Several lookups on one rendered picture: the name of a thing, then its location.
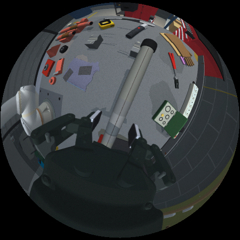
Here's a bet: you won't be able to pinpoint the red block with hole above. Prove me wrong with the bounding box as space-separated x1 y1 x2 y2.
41 59 56 77

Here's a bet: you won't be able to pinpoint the grey pump handle black grip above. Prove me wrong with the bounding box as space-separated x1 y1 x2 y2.
101 38 158 149

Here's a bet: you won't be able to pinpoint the purple cloth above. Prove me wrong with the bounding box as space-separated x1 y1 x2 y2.
63 57 100 92

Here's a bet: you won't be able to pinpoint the grey curved metal bar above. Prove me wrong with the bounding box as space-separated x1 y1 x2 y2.
103 17 155 27

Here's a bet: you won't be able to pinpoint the brown work glove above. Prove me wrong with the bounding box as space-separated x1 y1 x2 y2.
159 33 195 67

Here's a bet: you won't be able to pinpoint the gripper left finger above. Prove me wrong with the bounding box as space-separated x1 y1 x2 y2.
30 110 103 151

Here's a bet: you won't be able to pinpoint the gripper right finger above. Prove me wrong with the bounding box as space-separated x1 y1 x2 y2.
116 123 177 188

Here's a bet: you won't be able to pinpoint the orange-red flat block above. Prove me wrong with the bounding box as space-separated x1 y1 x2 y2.
52 58 65 76

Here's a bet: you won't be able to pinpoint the grey mounting plate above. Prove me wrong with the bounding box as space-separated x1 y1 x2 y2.
38 87 63 120

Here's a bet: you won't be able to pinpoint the red tool cabinet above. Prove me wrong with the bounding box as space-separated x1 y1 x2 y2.
172 18 225 82
124 3 164 21

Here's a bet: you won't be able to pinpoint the red-handled pliers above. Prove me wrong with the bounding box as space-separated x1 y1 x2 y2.
168 52 180 89

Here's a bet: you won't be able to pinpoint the white power strip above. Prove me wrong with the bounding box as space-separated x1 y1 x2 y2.
179 82 199 119

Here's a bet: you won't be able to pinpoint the grey abrasive pad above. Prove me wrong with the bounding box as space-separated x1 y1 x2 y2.
62 68 74 82
78 65 93 76

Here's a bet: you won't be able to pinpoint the yellow tape measure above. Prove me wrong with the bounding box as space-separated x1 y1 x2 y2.
98 19 115 30

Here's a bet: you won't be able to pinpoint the red wedge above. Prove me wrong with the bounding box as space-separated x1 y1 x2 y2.
46 44 62 58

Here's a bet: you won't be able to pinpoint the green o-ring case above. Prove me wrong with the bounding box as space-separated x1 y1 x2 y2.
152 100 189 139

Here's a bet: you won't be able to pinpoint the black utility knife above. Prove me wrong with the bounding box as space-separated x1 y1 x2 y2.
125 24 149 39

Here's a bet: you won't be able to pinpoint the grey storage vee block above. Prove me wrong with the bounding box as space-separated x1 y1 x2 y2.
129 42 143 58
85 34 104 50

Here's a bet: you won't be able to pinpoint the cardboard box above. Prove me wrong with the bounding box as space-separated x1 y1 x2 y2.
169 19 184 33

